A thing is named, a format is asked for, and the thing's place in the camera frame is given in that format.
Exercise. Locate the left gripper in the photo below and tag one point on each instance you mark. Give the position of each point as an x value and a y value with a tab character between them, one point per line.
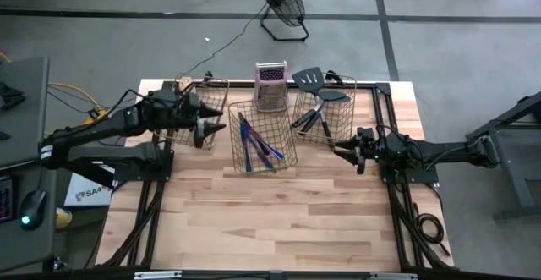
186	108

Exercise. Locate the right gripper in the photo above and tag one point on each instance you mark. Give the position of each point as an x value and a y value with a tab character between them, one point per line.
368	149

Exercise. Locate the black table knife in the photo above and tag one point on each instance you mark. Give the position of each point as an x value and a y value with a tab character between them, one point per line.
253	133

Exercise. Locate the black slotted spatula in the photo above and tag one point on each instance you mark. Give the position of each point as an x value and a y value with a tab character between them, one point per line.
308	81

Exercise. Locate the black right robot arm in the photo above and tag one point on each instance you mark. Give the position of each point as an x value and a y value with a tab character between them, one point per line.
435	153

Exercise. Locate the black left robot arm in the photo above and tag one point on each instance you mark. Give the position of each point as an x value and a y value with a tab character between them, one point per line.
105	127

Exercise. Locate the yellow power plug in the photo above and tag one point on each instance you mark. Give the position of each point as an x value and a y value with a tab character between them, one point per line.
94	114

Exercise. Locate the white cardboard box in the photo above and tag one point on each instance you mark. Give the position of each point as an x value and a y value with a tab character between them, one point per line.
89	193

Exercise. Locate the black metal stand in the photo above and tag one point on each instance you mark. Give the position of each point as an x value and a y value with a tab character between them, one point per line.
507	174

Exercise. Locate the yellow round object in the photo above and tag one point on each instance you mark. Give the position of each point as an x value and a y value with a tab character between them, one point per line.
63	218

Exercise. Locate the grey flat panel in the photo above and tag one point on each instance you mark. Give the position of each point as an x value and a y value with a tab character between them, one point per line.
29	115

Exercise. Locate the black computer mouse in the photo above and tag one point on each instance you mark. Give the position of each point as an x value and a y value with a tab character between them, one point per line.
33	206

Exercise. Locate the grey desk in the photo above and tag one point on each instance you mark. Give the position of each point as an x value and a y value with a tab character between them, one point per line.
38	246

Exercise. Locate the keyboard with coloured keys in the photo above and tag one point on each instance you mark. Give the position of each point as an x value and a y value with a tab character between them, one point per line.
5	199

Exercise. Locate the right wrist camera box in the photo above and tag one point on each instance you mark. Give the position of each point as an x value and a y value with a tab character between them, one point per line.
365	134

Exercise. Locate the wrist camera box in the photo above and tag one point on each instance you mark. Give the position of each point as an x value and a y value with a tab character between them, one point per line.
162	96
365	134

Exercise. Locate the black frame clamp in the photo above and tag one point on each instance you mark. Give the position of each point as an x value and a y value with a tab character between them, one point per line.
207	76
334	77

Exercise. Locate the black table frame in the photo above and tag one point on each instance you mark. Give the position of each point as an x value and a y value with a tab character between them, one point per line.
241	84

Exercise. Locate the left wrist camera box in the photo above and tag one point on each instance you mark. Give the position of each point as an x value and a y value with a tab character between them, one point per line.
162	96

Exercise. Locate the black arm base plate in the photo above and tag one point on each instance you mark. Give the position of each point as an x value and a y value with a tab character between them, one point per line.
139	175
422	177

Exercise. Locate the silver frame bracket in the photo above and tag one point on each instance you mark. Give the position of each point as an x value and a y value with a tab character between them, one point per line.
393	276
156	275

